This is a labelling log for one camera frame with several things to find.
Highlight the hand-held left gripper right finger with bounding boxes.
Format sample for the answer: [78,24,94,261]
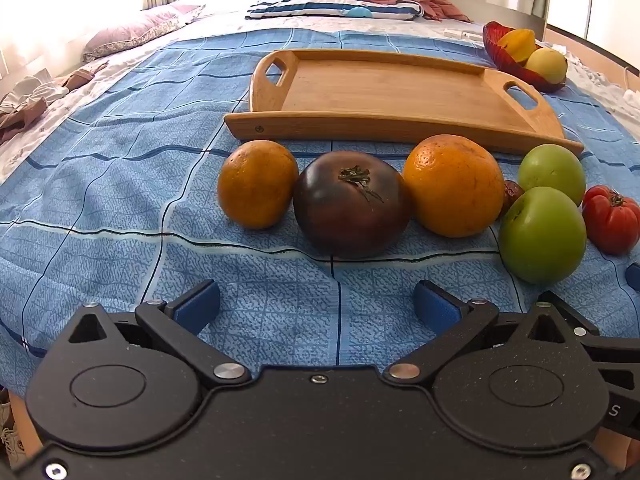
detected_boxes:
[383,280,587,387]

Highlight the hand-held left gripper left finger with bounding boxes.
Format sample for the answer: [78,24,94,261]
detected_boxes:
[66,280,252,389]

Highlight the red ribbed tomato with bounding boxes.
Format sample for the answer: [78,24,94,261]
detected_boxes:
[582,185,640,256]

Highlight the large green tomato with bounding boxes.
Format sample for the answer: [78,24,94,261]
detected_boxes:
[498,186,588,286]

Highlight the large orange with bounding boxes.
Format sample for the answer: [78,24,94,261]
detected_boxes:
[402,134,506,239]

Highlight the small green tomato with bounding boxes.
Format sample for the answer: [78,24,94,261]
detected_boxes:
[517,144,587,207]

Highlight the small orange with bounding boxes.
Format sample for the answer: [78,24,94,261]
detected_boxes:
[217,140,300,231]

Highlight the wooden tray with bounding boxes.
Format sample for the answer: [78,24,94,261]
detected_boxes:
[223,49,585,157]

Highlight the brown date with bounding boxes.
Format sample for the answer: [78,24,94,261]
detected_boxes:
[501,180,526,217]

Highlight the blue checked cloth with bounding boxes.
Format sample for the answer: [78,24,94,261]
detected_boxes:
[0,27,640,396]

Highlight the dark purple tomato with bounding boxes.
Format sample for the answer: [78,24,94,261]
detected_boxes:
[292,150,414,260]

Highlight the white sneaker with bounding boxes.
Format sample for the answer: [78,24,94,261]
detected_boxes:
[0,391,27,467]

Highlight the pale floral bedsheet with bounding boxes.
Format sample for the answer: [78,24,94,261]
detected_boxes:
[0,7,640,188]

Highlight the yellow starfruit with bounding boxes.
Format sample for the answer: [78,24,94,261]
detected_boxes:
[497,29,537,65]

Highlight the red glass bowl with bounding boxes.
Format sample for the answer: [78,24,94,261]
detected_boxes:
[482,21,568,94]

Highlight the white and brown clothes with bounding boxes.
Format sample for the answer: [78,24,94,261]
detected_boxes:
[0,60,110,145]

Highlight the white wardrobe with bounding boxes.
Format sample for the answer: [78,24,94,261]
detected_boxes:
[586,0,640,68]

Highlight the purple floral pillow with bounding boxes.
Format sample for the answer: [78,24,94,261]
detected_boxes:
[81,2,207,63]

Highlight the blue striped pillow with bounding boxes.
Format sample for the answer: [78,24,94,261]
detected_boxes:
[245,0,425,21]

